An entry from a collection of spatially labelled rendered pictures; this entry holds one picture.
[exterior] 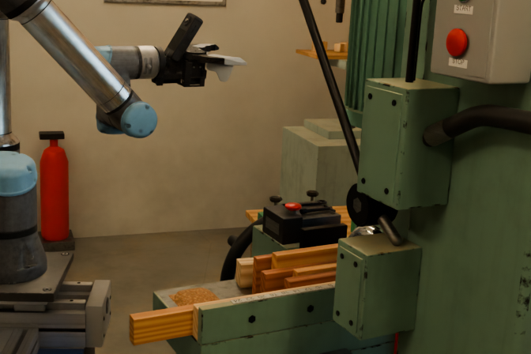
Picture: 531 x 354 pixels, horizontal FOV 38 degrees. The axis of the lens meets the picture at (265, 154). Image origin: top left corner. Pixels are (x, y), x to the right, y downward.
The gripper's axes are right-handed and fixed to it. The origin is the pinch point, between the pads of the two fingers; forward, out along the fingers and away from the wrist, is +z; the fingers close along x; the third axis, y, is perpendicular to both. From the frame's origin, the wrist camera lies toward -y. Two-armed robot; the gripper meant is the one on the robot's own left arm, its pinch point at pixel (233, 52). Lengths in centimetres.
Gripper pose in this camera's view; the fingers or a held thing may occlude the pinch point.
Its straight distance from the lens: 187.0
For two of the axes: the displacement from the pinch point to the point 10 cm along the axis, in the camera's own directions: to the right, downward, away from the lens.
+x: 4.9, 3.5, -8.0
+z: 8.7, -0.7, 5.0
